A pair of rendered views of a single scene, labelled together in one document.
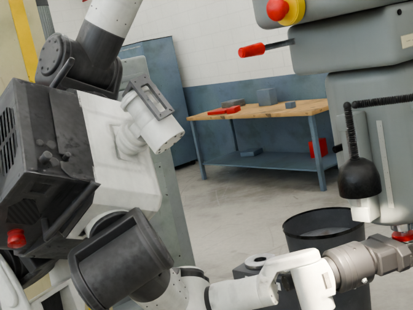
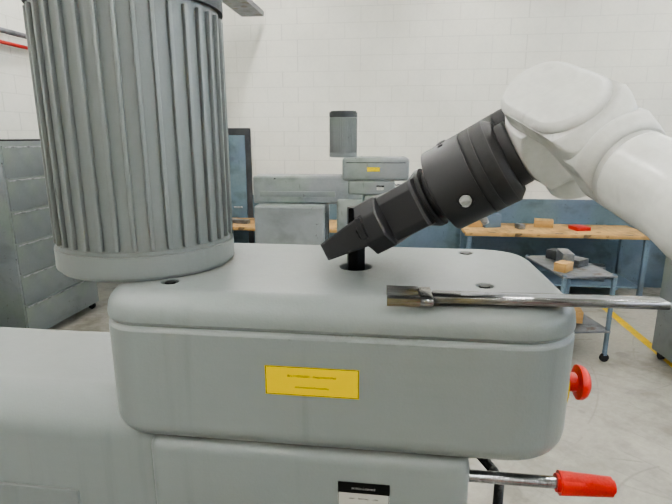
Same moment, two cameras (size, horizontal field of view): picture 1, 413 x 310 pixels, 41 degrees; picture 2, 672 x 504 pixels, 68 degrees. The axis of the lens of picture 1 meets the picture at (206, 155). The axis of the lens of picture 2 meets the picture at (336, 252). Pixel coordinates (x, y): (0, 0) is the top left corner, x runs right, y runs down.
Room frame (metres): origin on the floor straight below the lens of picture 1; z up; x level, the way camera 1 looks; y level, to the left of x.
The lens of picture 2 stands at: (1.51, 0.00, 2.04)
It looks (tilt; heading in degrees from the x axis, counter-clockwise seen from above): 13 degrees down; 224
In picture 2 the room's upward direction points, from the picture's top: straight up
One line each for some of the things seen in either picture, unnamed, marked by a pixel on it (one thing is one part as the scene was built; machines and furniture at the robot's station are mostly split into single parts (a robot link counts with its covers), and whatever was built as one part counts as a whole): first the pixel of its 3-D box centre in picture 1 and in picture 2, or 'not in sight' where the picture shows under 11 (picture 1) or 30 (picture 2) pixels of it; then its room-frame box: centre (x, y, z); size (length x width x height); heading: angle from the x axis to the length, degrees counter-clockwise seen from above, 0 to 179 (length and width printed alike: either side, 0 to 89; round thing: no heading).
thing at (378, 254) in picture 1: (369, 260); not in sight; (1.07, -0.28, 1.24); 0.13 x 0.12 x 0.10; 18
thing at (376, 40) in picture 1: (388, 32); (320, 425); (1.12, -0.40, 1.68); 0.34 x 0.24 x 0.10; 127
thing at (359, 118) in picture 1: (359, 166); not in sight; (1.03, -0.28, 1.45); 0.04 x 0.04 x 0.21; 37
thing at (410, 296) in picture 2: not in sight; (522, 298); (1.09, -0.17, 1.89); 0.24 x 0.04 x 0.01; 129
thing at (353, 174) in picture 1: (357, 175); not in sight; (0.93, -0.25, 1.46); 0.07 x 0.07 x 0.06
